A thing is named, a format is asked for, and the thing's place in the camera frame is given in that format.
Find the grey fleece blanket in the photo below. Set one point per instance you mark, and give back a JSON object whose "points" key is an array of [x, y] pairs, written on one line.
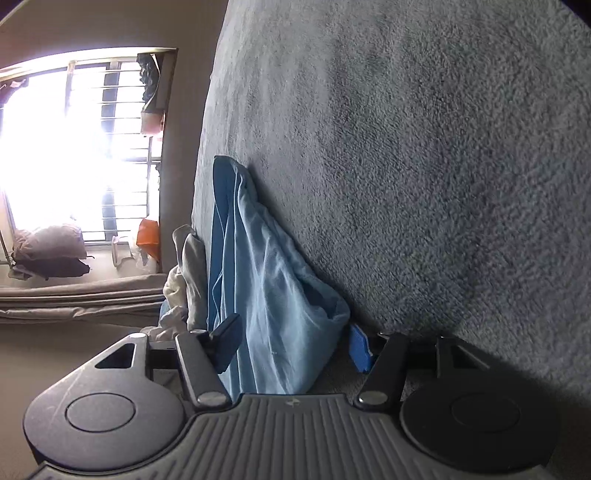
{"points": [[415, 184]]}

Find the dark cloth bundle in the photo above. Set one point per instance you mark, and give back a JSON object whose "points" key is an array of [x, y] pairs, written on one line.
{"points": [[51, 267]]}

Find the white garment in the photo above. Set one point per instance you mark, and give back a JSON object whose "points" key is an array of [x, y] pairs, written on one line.
{"points": [[173, 295]]}

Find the metal window grille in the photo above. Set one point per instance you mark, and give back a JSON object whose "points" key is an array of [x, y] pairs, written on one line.
{"points": [[109, 99]]}

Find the pale cloth bundle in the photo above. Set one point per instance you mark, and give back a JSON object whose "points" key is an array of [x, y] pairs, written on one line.
{"points": [[51, 240]]}

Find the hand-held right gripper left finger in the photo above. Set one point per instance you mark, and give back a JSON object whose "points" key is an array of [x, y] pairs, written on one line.
{"points": [[228, 341]]}

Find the dark clothes pile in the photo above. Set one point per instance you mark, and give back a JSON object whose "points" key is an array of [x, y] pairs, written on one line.
{"points": [[150, 78]]}

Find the orange bag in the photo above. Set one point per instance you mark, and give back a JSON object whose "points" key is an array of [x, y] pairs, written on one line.
{"points": [[147, 235]]}

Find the light blue t-shirt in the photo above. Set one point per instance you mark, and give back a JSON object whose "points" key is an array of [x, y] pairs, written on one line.
{"points": [[263, 295]]}

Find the grey sweatshirt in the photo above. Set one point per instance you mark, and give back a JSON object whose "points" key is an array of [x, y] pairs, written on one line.
{"points": [[194, 272]]}

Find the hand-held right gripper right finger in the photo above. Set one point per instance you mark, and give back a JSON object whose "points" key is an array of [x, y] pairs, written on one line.
{"points": [[360, 353]]}

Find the cardboard box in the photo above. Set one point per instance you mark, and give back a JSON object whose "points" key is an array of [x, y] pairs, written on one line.
{"points": [[154, 121]]}

